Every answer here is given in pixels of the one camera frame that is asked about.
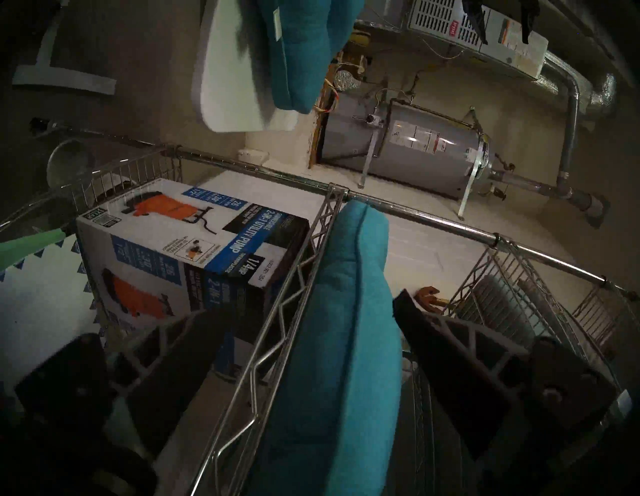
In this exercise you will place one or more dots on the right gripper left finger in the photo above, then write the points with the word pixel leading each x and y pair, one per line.
pixel 175 370

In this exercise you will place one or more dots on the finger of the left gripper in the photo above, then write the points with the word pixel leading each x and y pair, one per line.
pixel 530 17
pixel 476 20

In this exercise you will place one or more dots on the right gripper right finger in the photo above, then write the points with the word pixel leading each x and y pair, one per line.
pixel 490 380

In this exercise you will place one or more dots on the teal tufted seat cushion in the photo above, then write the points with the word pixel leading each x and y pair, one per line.
pixel 305 50
pixel 345 325

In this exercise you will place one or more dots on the light blue cushion with ties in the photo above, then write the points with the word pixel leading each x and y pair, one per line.
pixel 495 310

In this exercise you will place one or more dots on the white furnace unit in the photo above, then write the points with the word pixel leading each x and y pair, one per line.
pixel 505 35

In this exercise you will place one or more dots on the galvanized metal vent pipe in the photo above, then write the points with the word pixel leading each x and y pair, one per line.
pixel 570 130

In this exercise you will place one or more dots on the blue utility pump box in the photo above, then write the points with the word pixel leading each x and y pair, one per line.
pixel 165 250

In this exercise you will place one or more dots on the grey water heater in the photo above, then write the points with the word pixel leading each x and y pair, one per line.
pixel 415 145

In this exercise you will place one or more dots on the crumpled silver foil piece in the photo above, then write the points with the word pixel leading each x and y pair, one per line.
pixel 346 80

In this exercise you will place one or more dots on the white zigzag edged paper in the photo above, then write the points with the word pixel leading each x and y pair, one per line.
pixel 40 305

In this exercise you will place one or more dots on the white zigzag paper stack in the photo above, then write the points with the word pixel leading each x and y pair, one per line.
pixel 25 247

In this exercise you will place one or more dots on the clear glass bowl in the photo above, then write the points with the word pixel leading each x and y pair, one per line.
pixel 67 162

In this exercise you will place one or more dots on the white folding table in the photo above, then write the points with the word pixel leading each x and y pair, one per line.
pixel 230 75

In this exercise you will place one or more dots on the brown anchor wall decoration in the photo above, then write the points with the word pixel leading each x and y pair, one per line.
pixel 430 296

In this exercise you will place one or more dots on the silver insulated flexible duct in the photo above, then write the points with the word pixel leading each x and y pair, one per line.
pixel 605 92

